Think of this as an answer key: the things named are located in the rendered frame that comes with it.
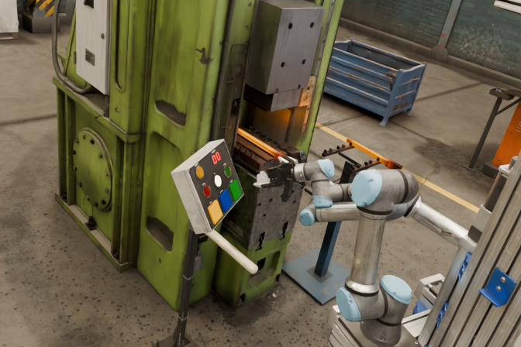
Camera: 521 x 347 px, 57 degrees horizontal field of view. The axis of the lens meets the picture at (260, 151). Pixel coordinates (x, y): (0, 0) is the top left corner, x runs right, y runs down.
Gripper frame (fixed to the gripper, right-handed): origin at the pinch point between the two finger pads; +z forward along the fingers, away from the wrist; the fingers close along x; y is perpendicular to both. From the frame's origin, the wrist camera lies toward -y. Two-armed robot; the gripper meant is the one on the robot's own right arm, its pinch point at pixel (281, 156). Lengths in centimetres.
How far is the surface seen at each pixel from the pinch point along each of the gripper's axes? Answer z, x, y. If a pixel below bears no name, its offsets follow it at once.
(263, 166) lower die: 2.6, -9.8, 4.9
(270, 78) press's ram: 2.0, -16.2, -44.0
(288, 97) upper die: 2.2, -0.6, -32.1
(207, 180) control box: -14, -62, -12
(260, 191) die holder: -3.3, -15.5, 15.0
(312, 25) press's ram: 2, 7, -67
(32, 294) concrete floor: 74, -103, 99
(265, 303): -7, 4, 100
